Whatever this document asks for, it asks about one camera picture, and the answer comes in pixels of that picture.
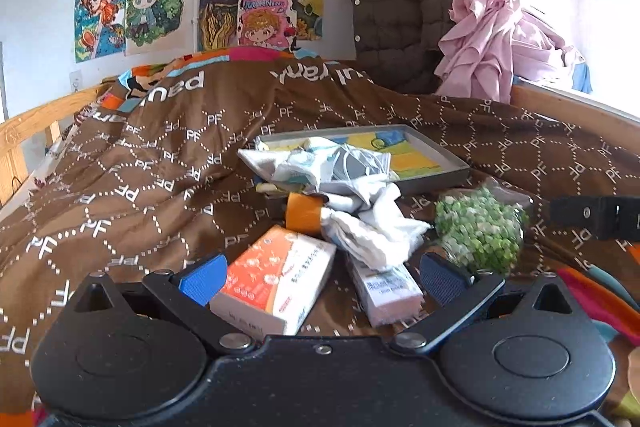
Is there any orange tissue box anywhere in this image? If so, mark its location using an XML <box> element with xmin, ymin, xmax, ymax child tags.
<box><xmin>209</xmin><ymin>224</ymin><xmax>338</xmax><ymax>338</ymax></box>

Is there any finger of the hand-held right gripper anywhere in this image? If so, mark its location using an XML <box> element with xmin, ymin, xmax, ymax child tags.
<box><xmin>550</xmin><ymin>196</ymin><xmax>640</xmax><ymax>240</ymax></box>

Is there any pink crumpled cloth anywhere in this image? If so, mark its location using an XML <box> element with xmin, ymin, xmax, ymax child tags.
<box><xmin>434</xmin><ymin>0</ymin><xmax>586</xmax><ymax>100</ymax></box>

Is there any small white box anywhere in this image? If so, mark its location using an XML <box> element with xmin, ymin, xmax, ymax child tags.
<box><xmin>345</xmin><ymin>252</ymin><xmax>426</xmax><ymax>329</ymax></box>

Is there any white soft cloth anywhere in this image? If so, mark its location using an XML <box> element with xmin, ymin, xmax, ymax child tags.
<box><xmin>322</xmin><ymin>181</ymin><xmax>401</xmax><ymax>214</ymax></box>

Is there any grey tray with painted picture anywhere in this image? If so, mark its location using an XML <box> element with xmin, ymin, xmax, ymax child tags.
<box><xmin>255</xmin><ymin>124</ymin><xmax>471</xmax><ymax>198</ymax></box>

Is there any grey face mask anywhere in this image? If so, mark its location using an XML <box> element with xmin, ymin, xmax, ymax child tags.
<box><xmin>330</xmin><ymin>147</ymin><xmax>396</xmax><ymax>188</ymax></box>

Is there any blue cloth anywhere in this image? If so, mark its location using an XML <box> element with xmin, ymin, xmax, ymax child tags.
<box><xmin>570</xmin><ymin>63</ymin><xmax>593</xmax><ymax>94</ymax></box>

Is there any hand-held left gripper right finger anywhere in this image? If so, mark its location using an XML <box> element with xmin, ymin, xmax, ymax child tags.
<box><xmin>390</xmin><ymin>252</ymin><xmax>586</xmax><ymax>355</ymax></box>

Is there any brown printed blanket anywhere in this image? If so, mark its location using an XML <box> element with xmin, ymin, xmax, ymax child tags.
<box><xmin>0</xmin><ymin>52</ymin><xmax>640</xmax><ymax>427</ymax></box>

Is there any orange ribbed container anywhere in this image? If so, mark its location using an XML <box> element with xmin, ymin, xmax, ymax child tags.
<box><xmin>285</xmin><ymin>193</ymin><xmax>326</xmax><ymax>235</ymax></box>

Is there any white towel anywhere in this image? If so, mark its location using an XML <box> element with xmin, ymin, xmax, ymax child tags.
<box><xmin>320</xmin><ymin>207</ymin><xmax>433</xmax><ymax>273</ymax></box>

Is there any brown quilted jacket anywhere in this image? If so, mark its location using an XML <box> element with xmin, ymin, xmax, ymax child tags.
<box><xmin>341</xmin><ymin>0</ymin><xmax>496</xmax><ymax>95</ymax></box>

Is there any bag of green candies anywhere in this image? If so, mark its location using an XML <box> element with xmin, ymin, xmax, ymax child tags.
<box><xmin>432</xmin><ymin>184</ymin><xmax>531</xmax><ymax>275</ymax></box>

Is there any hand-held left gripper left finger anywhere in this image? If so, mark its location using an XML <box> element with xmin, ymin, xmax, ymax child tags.
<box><xmin>65</xmin><ymin>253</ymin><xmax>256</xmax><ymax>353</ymax></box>

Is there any magenta pillow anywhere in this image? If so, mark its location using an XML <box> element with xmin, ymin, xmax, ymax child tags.
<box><xmin>227</xmin><ymin>47</ymin><xmax>296</xmax><ymax>64</ymax></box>

